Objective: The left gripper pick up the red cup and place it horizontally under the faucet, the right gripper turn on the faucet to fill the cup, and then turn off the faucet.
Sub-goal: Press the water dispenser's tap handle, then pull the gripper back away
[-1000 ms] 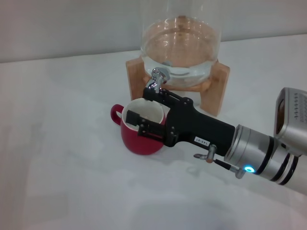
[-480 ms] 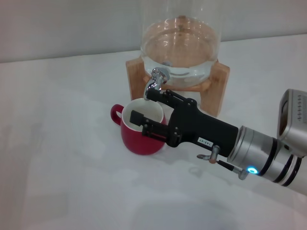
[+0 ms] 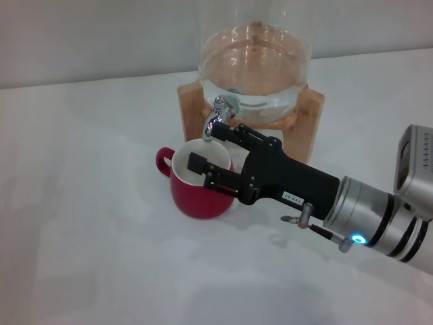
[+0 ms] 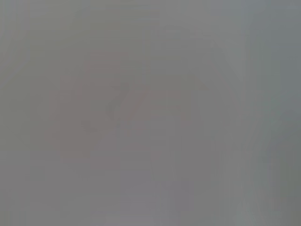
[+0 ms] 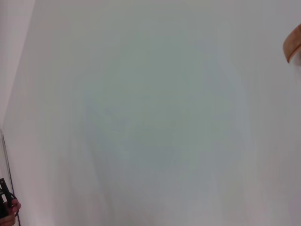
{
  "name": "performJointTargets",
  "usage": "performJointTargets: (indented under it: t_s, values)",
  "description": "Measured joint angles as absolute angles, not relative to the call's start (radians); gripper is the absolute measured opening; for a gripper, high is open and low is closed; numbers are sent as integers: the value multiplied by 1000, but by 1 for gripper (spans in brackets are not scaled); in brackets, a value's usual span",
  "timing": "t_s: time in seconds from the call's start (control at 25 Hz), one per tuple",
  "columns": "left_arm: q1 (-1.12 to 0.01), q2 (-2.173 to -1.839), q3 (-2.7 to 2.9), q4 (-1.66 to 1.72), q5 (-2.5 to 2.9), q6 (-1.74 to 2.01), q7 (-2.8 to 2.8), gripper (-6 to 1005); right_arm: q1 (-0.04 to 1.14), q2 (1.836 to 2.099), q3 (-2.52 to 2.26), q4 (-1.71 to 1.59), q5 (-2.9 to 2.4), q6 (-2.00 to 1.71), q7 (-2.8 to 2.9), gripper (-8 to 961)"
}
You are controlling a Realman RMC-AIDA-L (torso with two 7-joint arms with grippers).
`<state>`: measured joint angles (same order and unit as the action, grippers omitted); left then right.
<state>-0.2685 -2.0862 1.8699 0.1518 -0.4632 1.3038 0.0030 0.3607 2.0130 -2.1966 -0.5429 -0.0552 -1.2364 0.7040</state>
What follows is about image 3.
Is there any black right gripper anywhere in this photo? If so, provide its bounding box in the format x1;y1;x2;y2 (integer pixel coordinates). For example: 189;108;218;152
187;121;341;219

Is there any chrome faucet tap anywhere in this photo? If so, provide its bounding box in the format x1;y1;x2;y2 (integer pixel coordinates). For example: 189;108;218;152
202;95;240;143

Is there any red ceramic cup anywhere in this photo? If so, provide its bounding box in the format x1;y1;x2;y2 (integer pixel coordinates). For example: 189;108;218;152
155;138;236;220

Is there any wooden dispenser stand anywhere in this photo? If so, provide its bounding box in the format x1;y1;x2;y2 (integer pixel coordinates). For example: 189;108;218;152
177;79;325;167

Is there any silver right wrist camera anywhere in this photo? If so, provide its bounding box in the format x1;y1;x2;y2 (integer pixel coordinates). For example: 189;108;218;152
394;124;433;223

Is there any glass water dispenser jar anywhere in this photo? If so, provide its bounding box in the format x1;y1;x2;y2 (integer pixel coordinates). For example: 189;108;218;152
198;0;314;121

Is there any right wrist metal cable connector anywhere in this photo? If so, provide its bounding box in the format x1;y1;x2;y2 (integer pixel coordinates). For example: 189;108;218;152
280;202;352;253

